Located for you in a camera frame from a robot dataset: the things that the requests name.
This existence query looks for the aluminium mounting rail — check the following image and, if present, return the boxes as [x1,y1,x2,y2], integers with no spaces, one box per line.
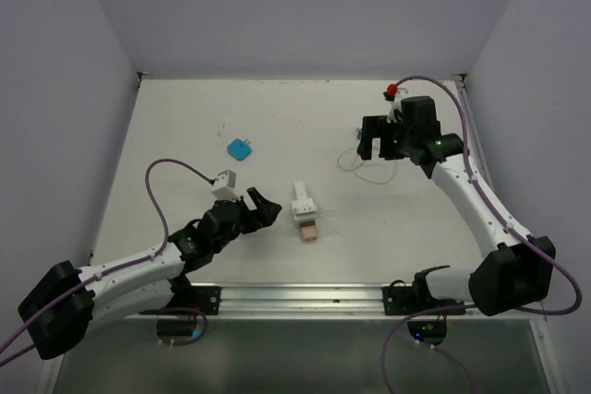
[138,283,541,320]

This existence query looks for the left black base bracket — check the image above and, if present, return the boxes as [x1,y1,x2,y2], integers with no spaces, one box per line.
[188,285,222,316]

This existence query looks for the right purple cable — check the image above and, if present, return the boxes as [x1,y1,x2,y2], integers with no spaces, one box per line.
[380,74,583,394]

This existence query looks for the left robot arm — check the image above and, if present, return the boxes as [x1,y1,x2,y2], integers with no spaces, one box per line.
[18,187,282,360]

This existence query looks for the white cube charger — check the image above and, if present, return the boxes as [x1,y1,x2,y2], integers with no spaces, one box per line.
[294,181,308,201]

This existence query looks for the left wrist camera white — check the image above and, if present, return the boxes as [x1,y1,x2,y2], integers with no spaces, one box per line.
[211,170,239,201]

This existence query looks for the black base bracket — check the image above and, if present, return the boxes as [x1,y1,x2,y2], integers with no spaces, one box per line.
[188,285,222,316]
[381,280,466,316]

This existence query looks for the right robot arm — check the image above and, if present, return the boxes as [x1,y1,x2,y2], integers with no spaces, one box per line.
[356,96,556,316]

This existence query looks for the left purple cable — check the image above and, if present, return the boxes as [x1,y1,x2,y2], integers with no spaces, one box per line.
[0,159,218,367]

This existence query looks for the purple cable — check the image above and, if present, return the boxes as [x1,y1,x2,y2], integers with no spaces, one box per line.
[380,74,583,394]
[0,159,218,367]

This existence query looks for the blue plug adapter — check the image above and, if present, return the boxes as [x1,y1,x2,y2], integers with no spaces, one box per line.
[226,138,252,161]

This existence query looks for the right black base bracket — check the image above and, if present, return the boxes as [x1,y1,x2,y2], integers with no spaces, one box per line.
[381,280,466,316]

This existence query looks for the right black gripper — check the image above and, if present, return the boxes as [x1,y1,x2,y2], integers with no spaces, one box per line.
[356,116,415,161]

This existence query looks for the brown USB charger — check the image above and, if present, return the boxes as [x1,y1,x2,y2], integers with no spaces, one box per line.
[299,221,318,242]

